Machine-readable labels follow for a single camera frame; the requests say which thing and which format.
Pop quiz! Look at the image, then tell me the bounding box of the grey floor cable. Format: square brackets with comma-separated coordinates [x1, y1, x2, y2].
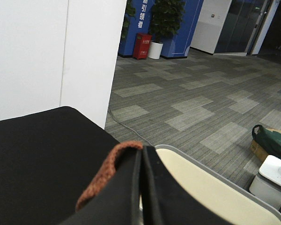
[107, 106, 155, 147]

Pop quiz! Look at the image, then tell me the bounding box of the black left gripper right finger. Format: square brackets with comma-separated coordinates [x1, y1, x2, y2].
[141, 147, 231, 225]

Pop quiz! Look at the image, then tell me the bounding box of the cardboard box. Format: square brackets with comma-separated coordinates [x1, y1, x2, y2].
[250, 139, 268, 162]

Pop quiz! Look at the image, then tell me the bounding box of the green bag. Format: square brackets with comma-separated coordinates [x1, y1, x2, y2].
[251, 125, 281, 159]

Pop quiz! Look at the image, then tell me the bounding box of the potted plant in white pot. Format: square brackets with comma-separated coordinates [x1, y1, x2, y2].
[148, 0, 185, 59]

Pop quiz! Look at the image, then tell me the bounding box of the white basket with grey rim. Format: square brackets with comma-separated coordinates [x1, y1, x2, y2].
[155, 144, 281, 225]

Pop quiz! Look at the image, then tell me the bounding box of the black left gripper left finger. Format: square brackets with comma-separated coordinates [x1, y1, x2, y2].
[61, 149, 141, 225]

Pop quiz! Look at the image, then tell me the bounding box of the red fire extinguisher cabinet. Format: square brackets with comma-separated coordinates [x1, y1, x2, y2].
[133, 33, 152, 60]

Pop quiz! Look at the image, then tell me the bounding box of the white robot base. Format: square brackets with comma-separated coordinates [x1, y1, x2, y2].
[249, 155, 281, 210]

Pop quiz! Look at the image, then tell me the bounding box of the brown towel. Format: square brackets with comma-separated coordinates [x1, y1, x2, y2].
[75, 141, 143, 212]

